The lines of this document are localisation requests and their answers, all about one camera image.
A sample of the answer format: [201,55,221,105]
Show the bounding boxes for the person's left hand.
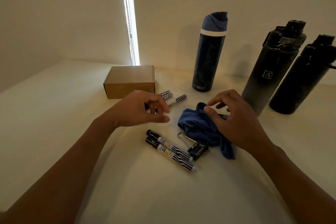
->
[104,90,170,130]

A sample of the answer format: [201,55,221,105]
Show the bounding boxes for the person's right forearm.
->
[252,142,336,224]

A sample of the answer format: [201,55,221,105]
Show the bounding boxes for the black binder clip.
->
[177,132,210,161]

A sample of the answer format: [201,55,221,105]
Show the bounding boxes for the navy bottle with blue lid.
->
[192,12,229,92]

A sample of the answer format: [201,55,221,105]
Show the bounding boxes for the blue cloth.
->
[177,102,236,160]

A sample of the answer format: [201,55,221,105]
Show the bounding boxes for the black bottle with loop handle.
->
[269,34,336,115]

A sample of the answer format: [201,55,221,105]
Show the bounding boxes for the beaded blind chain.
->
[121,0,138,66]

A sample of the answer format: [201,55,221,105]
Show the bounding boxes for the barcode label black marker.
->
[165,94,187,107]

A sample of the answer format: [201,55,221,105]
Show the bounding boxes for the brown paper box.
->
[103,65,156,100]

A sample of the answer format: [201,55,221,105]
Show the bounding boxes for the black grey gradient bottle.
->
[241,20,307,117]

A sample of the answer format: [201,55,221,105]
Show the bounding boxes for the person's right hand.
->
[203,89,273,155]

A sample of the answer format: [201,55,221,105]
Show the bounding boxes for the person's left forearm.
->
[0,115,116,224]

